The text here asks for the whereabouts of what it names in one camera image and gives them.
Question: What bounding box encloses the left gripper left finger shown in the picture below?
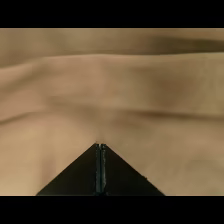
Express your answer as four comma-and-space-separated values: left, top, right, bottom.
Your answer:
35, 142, 101, 197

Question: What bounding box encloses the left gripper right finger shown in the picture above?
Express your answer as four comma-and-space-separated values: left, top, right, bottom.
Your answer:
99, 143, 166, 197

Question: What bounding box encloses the beige shirt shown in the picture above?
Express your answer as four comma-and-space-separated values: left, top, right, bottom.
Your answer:
0, 28, 224, 197

